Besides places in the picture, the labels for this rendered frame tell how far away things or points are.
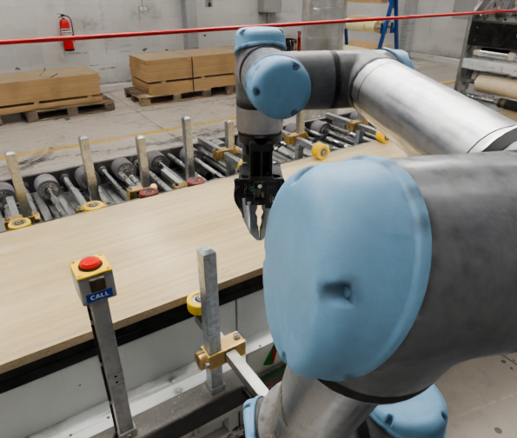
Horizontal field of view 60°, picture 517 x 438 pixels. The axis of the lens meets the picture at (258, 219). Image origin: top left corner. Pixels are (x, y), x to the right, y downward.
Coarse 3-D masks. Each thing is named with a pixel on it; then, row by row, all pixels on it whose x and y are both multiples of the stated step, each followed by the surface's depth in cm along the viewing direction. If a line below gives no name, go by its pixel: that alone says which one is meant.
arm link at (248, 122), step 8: (240, 112) 68; (248, 112) 67; (256, 112) 66; (240, 120) 69; (248, 120) 67; (256, 120) 67; (264, 120) 67; (272, 120) 68; (280, 120) 69; (240, 128) 69; (248, 128) 68; (256, 128) 68; (264, 128) 68; (272, 128) 68; (280, 128) 69; (256, 136) 69; (264, 136) 69
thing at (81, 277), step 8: (96, 256) 93; (104, 256) 93; (72, 264) 91; (104, 264) 91; (72, 272) 90; (80, 272) 88; (88, 272) 88; (96, 272) 88; (104, 272) 89; (112, 272) 90; (80, 280) 87; (88, 280) 88; (112, 280) 91; (80, 288) 87; (88, 288) 88; (112, 288) 91; (80, 296) 89; (112, 296) 92; (88, 304) 90
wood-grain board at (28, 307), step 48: (384, 144) 253; (192, 192) 196; (0, 240) 161; (48, 240) 161; (96, 240) 161; (144, 240) 161; (192, 240) 161; (240, 240) 161; (0, 288) 136; (48, 288) 136; (144, 288) 136; (192, 288) 136; (0, 336) 117; (48, 336) 117
